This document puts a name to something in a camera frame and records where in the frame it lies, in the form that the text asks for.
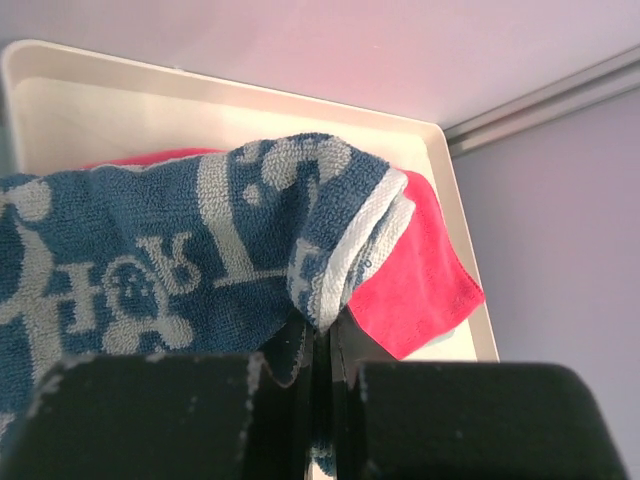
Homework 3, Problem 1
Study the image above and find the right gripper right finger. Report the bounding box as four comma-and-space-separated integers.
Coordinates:
328, 316, 627, 479

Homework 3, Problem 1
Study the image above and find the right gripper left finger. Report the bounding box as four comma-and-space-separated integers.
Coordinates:
1, 320, 308, 479

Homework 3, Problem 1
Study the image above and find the pink red towel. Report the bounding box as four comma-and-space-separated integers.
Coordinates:
59, 135, 484, 358

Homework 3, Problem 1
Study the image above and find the white blue patterned towel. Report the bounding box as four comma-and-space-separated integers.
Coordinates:
1, 133, 415, 479

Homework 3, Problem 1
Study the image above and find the cream plastic tray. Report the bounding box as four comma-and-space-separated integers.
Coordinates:
1, 41, 497, 360

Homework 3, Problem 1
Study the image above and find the grey aluminium corner post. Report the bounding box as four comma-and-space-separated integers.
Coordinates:
444, 46, 639, 156

